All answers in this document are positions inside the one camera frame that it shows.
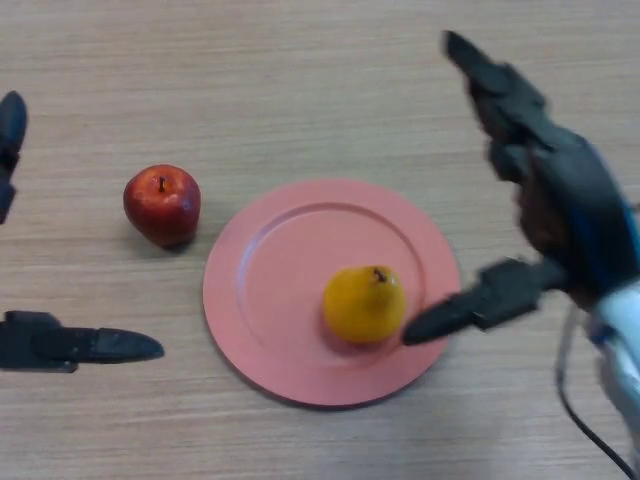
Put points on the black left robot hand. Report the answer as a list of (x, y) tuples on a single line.
[(60, 342)]

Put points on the pink round plate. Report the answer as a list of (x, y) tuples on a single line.
[(280, 300)]

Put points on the red apple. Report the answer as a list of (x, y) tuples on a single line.
[(162, 205)]

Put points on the yellow pear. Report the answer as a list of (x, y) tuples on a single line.
[(364, 305)]

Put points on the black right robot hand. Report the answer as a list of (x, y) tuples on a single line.
[(565, 190)]

